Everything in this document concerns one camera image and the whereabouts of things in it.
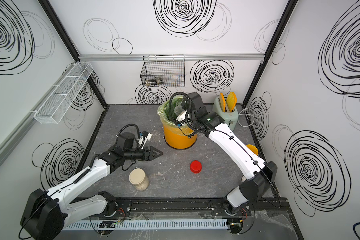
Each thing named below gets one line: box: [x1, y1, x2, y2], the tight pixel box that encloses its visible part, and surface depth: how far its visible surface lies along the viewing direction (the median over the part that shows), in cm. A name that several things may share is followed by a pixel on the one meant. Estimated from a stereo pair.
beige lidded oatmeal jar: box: [128, 168, 150, 191], surface depth 74 cm
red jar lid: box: [189, 160, 203, 174], surface depth 88 cm
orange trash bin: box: [163, 124, 198, 150], surface depth 91 cm
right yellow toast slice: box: [226, 91, 238, 113], surface depth 98 cm
